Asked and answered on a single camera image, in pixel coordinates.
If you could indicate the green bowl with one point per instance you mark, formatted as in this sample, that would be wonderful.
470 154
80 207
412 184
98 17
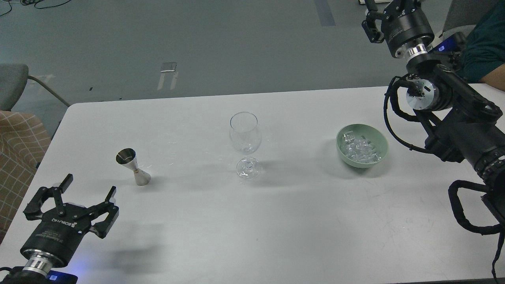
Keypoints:
370 133

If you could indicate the grey office chair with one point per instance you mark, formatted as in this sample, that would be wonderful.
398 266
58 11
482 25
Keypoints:
463 15

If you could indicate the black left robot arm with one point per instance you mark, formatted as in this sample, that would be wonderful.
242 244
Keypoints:
13 275

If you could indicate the steel double jigger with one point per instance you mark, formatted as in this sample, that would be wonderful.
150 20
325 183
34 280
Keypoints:
128 158

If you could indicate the person in dark green shirt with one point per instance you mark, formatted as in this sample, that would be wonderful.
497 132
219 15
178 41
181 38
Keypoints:
484 58

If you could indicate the clear wine glass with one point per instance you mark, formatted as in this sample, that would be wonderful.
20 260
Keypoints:
245 137

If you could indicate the pile of ice cubes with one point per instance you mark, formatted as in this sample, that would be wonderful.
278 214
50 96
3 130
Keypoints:
359 148

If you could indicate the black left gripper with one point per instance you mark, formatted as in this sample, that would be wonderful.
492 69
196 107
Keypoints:
54 241

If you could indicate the checked beige cloth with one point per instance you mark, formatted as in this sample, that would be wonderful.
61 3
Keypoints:
23 144

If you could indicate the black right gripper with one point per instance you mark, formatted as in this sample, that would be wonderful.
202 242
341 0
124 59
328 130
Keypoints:
407 23

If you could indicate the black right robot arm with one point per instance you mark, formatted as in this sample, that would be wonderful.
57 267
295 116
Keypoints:
460 123

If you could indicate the grey chair at left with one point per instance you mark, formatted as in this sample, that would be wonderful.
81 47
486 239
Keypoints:
13 80

